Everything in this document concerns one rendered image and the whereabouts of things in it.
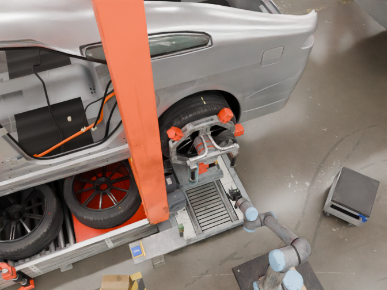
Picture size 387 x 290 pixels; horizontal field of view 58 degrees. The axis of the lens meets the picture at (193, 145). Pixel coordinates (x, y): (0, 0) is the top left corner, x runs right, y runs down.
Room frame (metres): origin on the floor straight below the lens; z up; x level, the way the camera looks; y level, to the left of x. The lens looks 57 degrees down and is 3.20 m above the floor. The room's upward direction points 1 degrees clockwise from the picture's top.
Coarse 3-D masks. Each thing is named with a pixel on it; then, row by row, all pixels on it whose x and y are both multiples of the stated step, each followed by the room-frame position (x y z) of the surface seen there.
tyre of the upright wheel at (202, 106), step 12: (192, 96) 1.77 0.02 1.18; (204, 96) 1.79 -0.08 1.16; (216, 96) 1.83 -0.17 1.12; (168, 108) 1.70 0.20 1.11; (180, 108) 1.67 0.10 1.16; (192, 108) 1.66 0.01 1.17; (204, 108) 1.66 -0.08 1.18; (216, 108) 1.68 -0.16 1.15; (228, 108) 1.76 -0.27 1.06; (168, 120) 1.61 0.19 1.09; (180, 120) 1.57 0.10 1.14; (192, 120) 1.60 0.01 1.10; (168, 144) 1.52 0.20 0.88; (168, 156) 1.52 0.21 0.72; (192, 156) 1.60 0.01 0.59
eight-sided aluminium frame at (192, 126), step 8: (200, 120) 1.59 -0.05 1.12; (208, 120) 1.60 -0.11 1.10; (216, 120) 1.59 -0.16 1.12; (184, 128) 1.53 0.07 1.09; (192, 128) 1.51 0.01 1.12; (200, 128) 1.53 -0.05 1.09; (232, 128) 1.64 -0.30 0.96; (184, 136) 1.49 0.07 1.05; (176, 144) 1.46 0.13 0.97; (224, 144) 1.64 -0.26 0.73; (176, 152) 1.46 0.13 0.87; (176, 160) 1.45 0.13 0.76; (184, 160) 1.50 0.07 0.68
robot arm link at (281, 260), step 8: (280, 248) 0.63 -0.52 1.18; (288, 248) 0.62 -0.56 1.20; (296, 248) 0.62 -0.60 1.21; (272, 256) 0.58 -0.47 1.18; (280, 256) 0.57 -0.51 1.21; (288, 256) 0.57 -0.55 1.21; (296, 256) 0.58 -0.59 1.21; (272, 264) 0.55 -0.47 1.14; (280, 264) 0.53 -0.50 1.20; (288, 264) 0.53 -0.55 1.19; (296, 264) 0.54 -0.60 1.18; (272, 272) 0.53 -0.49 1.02; (280, 272) 0.51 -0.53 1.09; (264, 280) 0.54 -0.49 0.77; (272, 280) 0.51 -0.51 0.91; (280, 280) 0.51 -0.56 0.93; (256, 288) 0.52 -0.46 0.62; (264, 288) 0.51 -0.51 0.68; (272, 288) 0.49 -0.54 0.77; (280, 288) 0.52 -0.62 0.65
